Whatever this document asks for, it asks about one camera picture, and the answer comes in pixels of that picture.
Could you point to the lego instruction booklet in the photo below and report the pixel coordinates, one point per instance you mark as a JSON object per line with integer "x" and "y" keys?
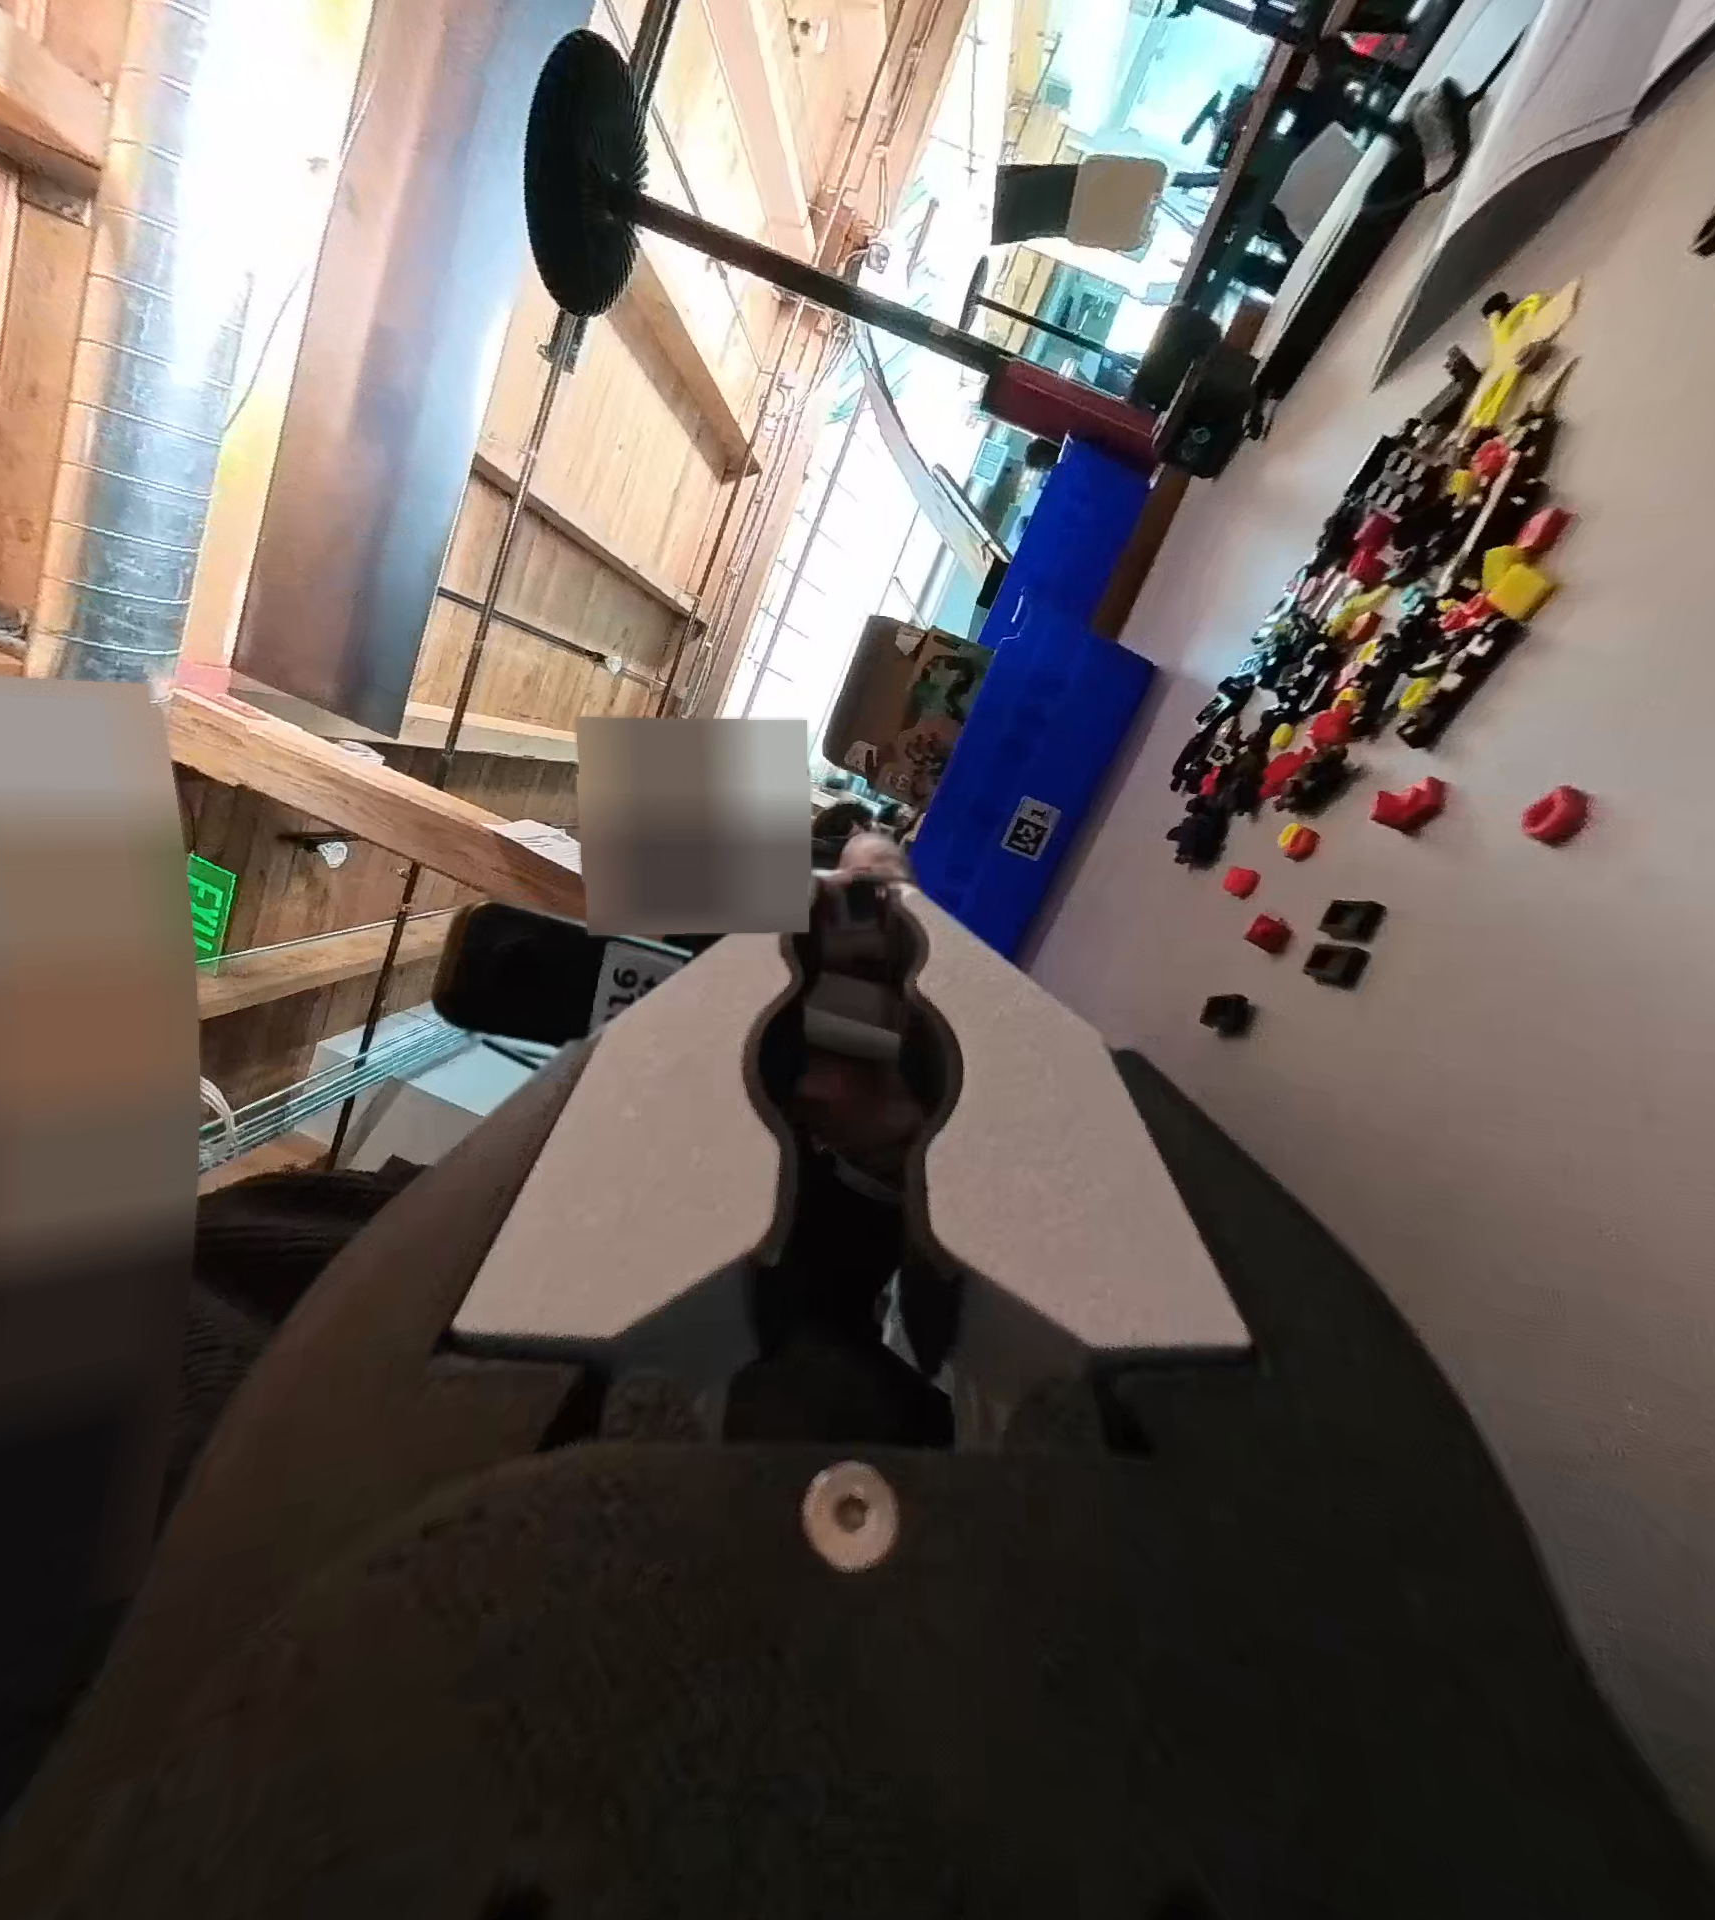
{"x": 1547, "y": 150}

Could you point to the wooden ceiling beam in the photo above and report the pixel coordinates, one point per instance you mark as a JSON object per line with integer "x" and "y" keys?
{"x": 346, "y": 795}

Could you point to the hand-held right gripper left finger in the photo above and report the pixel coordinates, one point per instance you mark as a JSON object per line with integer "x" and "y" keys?
{"x": 618, "y": 1200}

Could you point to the beige panel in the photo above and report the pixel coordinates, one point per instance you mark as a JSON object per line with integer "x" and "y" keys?
{"x": 1111, "y": 202}

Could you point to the small red lego piece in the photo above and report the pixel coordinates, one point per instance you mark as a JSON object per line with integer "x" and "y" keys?
{"x": 1555, "y": 812}

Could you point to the dark red cushion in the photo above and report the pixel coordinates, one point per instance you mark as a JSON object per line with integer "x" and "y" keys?
{"x": 1067, "y": 399}

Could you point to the blue bin with white tag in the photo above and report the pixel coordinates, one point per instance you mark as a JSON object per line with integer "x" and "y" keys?
{"x": 1037, "y": 751}

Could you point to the blue plastic bin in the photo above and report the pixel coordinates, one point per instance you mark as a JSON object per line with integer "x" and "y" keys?
{"x": 1081, "y": 511}

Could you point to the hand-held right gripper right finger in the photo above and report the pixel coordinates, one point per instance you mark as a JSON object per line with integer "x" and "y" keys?
{"x": 1081, "y": 1200}

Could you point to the black flat lego tile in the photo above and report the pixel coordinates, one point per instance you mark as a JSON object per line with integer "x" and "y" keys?
{"x": 1351, "y": 914}
{"x": 1225, "y": 1015}
{"x": 1337, "y": 963}

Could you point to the dark grey hanging panel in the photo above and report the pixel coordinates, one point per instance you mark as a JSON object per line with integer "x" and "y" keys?
{"x": 392, "y": 375}

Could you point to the green exit sign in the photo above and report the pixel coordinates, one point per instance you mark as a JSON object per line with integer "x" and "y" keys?
{"x": 208, "y": 908}

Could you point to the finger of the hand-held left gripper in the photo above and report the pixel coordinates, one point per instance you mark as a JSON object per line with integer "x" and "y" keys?
{"x": 858, "y": 1012}

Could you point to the silver round duct pipe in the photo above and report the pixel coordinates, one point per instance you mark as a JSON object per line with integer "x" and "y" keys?
{"x": 136, "y": 375}

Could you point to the pile of lego pieces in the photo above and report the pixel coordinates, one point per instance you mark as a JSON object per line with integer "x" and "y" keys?
{"x": 1397, "y": 601}

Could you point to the cardboard lego box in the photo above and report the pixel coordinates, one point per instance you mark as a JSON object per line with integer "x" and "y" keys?
{"x": 888, "y": 691}

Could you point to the person's left hand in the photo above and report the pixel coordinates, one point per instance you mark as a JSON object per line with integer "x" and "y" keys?
{"x": 864, "y": 1119}

